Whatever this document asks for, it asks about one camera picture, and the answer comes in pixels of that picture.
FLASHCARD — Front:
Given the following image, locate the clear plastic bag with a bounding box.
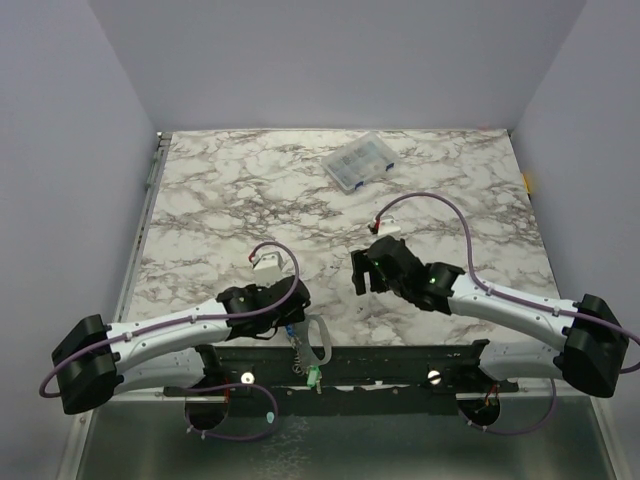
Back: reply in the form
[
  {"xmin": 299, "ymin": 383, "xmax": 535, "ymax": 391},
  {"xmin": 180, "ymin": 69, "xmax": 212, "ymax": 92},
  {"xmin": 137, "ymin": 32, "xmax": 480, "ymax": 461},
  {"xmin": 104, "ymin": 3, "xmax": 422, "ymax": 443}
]
[{"xmin": 294, "ymin": 315, "xmax": 333, "ymax": 368}]

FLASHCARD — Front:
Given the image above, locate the silver keyring chain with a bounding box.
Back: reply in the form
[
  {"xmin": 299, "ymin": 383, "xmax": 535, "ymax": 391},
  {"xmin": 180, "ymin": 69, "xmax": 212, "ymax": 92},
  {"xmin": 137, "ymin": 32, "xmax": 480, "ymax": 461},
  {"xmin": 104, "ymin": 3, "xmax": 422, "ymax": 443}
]
[{"xmin": 288, "ymin": 332, "xmax": 310, "ymax": 375}]

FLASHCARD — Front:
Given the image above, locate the green key tag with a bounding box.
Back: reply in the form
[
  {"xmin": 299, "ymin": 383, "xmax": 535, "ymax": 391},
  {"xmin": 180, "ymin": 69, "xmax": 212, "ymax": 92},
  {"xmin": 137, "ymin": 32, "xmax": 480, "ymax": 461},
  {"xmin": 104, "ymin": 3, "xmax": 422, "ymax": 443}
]
[{"xmin": 306, "ymin": 366, "xmax": 322, "ymax": 390}]

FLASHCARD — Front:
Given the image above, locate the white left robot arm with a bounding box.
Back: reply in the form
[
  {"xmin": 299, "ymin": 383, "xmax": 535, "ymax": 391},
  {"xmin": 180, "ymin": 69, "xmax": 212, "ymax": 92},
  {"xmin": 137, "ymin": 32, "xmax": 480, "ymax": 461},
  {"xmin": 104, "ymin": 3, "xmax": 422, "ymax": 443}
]
[{"xmin": 52, "ymin": 276, "xmax": 310, "ymax": 415}]

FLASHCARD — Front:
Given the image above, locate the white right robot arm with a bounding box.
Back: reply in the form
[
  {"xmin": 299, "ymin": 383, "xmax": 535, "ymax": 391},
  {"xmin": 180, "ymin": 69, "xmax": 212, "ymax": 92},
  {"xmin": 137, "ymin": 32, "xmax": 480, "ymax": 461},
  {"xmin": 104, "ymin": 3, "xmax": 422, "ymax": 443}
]
[{"xmin": 350, "ymin": 236, "xmax": 629, "ymax": 398}]

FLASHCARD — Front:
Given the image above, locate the clear plastic organizer box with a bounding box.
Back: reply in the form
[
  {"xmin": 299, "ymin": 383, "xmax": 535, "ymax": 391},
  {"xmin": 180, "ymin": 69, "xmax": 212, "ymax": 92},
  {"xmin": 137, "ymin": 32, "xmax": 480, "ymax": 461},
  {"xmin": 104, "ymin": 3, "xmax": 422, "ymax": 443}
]
[{"xmin": 321, "ymin": 132, "xmax": 399, "ymax": 194}]

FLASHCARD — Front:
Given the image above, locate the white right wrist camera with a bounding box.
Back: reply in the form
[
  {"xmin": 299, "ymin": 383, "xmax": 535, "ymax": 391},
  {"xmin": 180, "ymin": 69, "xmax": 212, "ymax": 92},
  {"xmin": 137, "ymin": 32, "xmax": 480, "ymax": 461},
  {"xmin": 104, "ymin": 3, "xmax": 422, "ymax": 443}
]
[{"xmin": 368, "ymin": 215, "xmax": 401, "ymax": 237}]

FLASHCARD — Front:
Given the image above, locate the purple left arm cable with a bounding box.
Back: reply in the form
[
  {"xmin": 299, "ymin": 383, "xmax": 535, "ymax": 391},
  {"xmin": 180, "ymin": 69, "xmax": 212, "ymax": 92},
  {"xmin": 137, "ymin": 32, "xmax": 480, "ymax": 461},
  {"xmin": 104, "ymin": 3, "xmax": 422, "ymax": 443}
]
[{"xmin": 38, "ymin": 241, "xmax": 301, "ymax": 399}]

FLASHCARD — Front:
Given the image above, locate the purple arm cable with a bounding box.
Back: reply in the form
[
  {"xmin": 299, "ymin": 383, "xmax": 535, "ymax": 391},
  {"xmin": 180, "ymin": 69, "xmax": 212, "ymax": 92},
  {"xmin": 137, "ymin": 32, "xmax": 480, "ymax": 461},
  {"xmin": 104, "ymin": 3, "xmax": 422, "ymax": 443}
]
[
  {"xmin": 375, "ymin": 192, "xmax": 640, "ymax": 376},
  {"xmin": 38, "ymin": 241, "xmax": 301, "ymax": 399}
]

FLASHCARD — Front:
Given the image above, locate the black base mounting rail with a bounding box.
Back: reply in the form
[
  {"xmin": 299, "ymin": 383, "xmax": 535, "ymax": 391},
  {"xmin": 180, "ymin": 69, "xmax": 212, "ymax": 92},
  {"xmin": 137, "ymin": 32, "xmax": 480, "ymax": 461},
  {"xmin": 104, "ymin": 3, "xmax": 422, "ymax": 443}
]
[{"xmin": 162, "ymin": 339, "xmax": 521, "ymax": 419}]

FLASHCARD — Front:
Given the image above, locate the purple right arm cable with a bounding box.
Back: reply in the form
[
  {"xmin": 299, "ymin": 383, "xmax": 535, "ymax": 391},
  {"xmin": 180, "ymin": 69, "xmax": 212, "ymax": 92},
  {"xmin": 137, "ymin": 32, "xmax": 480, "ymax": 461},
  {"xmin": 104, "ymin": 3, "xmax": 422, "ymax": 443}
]
[{"xmin": 375, "ymin": 192, "xmax": 640, "ymax": 376}]

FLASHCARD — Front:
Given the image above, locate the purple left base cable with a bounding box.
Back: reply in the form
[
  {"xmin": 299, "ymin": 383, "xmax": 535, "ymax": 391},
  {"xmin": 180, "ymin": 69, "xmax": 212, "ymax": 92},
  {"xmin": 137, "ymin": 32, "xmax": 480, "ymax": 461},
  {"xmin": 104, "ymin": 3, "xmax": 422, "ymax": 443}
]
[{"xmin": 184, "ymin": 382, "xmax": 280, "ymax": 443}]

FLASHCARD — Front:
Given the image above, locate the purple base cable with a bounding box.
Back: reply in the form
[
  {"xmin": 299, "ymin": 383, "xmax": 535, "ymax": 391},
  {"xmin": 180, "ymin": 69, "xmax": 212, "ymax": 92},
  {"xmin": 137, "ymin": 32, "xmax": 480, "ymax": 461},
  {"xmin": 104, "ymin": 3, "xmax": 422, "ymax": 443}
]
[
  {"xmin": 184, "ymin": 382, "xmax": 280, "ymax": 443},
  {"xmin": 464, "ymin": 377, "xmax": 559, "ymax": 435}
]

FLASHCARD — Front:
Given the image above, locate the aluminium extrusion frame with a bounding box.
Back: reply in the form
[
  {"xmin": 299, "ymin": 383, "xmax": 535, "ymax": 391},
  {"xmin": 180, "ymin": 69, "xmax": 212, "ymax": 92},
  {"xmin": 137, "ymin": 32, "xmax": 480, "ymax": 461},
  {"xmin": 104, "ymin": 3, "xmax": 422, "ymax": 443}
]
[{"xmin": 112, "ymin": 132, "xmax": 173, "ymax": 323}]

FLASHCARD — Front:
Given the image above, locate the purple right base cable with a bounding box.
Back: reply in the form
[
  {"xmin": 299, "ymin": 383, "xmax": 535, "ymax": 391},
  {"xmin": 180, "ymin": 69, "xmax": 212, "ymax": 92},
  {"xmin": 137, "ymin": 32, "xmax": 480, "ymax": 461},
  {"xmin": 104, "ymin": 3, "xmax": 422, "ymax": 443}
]
[{"xmin": 464, "ymin": 377, "xmax": 559, "ymax": 435}]

